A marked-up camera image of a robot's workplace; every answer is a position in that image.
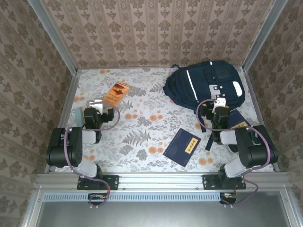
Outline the navy book with yellow label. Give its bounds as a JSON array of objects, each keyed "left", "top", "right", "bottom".
[
  {"left": 228, "top": 108, "right": 251, "bottom": 130},
  {"left": 162, "top": 128, "right": 202, "bottom": 168}
]

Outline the orange book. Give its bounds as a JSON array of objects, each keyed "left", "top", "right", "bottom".
[{"left": 103, "top": 81, "right": 131, "bottom": 107}]

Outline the navy blue backpack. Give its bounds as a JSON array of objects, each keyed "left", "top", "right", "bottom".
[{"left": 162, "top": 60, "right": 247, "bottom": 152}]

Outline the light blue eraser block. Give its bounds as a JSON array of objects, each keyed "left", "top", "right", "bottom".
[{"left": 75, "top": 107, "right": 85, "bottom": 128}]

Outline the grey metal panel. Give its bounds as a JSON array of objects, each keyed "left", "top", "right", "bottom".
[{"left": 21, "top": 189, "right": 303, "bottom": 227}]

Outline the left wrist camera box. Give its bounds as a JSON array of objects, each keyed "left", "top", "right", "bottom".
[{"left": 89, "top": 99, "right": 104, "bottom": 113}]

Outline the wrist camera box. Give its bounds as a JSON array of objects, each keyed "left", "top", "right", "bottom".
[
  {"left": 89, "top": 99, "right": 104, "bottom": 113},
  {"left": 212, "top": 97, "right": 226, "bottom": 114}
]

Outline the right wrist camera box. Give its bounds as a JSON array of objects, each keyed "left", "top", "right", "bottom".
[{"left": 212, "top": 97, "right": 226, "bottom": 114}]

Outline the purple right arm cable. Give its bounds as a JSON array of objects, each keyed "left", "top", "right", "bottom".
[{"left": 196, "top": 99, "right": 273, "bottom": 208}]

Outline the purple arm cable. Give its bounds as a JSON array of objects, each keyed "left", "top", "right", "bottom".
[
  {"left": 196, "top": 99, "right": 273, "bottom": 208},
  {"left": 63, "top": 104, "right": 121, "bottom": 210}
]

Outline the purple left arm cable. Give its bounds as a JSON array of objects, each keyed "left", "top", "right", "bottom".
[{"left": 63, "top": 104, "right": 121, "bottom": 210}]

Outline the aluminium side rail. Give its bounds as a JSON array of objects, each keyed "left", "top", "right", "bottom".
[
  {"left": 241, "top": 66, "right": 281, "bottom": 172},
  {"left": 45, "top": 70, "right": 82, "bottom": 173}
]

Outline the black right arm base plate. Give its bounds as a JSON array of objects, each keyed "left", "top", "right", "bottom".
[{"left": 202, "top": 174, "right": 247, "bottom": 190}]

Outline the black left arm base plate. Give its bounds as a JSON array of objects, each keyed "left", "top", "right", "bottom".
[{"left": 77, "top": 175, "right": 119, "bottom": 191}]

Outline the aluminium front rail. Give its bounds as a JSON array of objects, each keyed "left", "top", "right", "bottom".
[{"left": 34, "top": 172, "right": 291, "bottom": 190}]

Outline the aluminium corner post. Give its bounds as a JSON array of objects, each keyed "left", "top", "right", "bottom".
[
  {"left": 242, "top": 0, "right": 288, "bottom": 71},
  {"left": 27, "top": 0, "right": 79, "bottom": 74}
]

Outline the grey slotted cable duct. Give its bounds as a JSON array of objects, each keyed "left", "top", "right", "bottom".
[{"left": 43, "top": 192, "right": 222, "bottom": 202}]

